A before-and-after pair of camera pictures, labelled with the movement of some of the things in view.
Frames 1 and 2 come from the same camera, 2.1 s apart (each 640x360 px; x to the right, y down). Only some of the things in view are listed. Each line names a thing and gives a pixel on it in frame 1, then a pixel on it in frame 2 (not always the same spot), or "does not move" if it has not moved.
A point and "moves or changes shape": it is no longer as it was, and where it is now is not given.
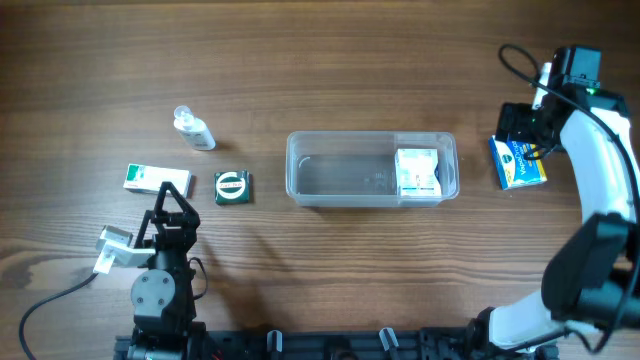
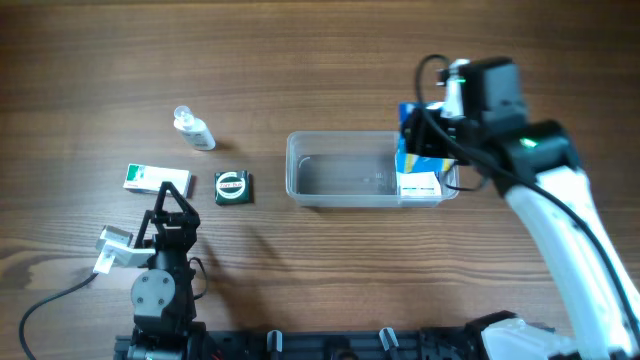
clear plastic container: x=358 y=168 does not move
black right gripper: x=516 y=122 to x=417 y=134
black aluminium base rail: x=455 y=343 does not move
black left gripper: x=169 y=220 does not move
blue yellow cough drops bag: x=512 y=167 moves or changes shape
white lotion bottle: x=193 y=129 does not move
